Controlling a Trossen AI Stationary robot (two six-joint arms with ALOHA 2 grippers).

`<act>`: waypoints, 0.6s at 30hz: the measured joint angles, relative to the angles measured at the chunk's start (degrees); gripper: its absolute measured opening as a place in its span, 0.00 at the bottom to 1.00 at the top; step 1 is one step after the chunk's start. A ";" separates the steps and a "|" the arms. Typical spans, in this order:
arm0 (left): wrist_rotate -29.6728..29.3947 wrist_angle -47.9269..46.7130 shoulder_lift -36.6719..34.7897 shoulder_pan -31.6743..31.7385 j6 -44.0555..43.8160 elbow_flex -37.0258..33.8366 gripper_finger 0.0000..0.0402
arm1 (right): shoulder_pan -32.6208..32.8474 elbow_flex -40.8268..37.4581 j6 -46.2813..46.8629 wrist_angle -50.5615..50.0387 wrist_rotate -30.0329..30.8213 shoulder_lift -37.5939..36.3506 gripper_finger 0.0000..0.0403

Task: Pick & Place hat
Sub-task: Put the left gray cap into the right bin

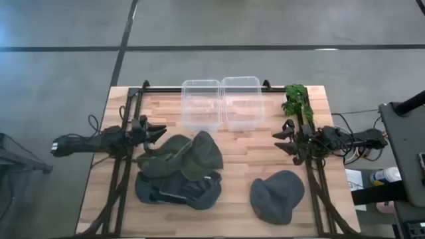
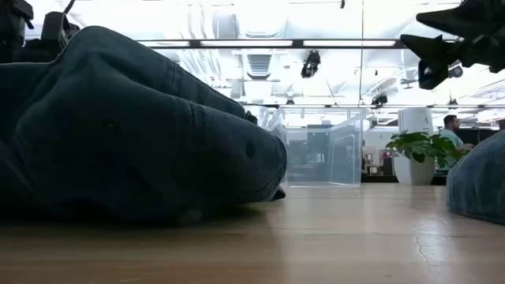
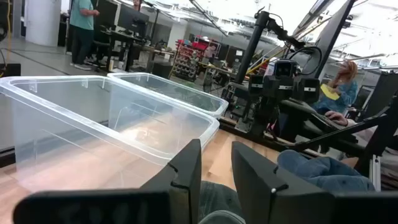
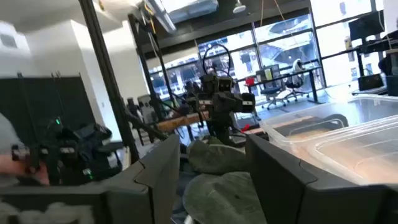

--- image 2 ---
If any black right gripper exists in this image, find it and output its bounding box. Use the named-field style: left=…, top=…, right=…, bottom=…
left=400, top=0, right=505, bottom=74

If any grey blue baseball cap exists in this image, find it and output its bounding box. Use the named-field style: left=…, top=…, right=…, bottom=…
left=446, top=129, right=505, bottom=226

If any clear plastic bin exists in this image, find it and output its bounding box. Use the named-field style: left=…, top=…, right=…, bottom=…
left=284, top=112, right=365, bottom=188
left=258, top=105, right=287, bottom=139

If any medium blue baseball cap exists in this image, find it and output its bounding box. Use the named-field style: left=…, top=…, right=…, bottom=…
left=23, top=25, right=260, bottom=131

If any navy blue baseball cap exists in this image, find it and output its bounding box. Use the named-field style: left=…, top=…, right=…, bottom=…
left=11, top=73, right=288, bottom=228

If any white round column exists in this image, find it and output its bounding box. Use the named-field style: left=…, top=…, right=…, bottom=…
left=393, top=108, right=434, bottom=185

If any person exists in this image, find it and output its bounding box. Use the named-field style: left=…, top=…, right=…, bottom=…
left=436, top=114, right=477, bottom=173

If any green leafy plant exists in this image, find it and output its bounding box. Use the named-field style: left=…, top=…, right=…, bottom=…
left=385, top=130, right=470, bottom=169

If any white plant pot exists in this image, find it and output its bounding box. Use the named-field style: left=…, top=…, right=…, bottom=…
left=409, top=155, right=436, bottom=186

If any black overhead light bar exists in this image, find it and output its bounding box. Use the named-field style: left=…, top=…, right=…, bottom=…
left=136, top=38, right=407, bottom=50

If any black aluminium table frame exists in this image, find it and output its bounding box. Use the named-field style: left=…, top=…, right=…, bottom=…
left=361, top=173, right=449, bottom=186

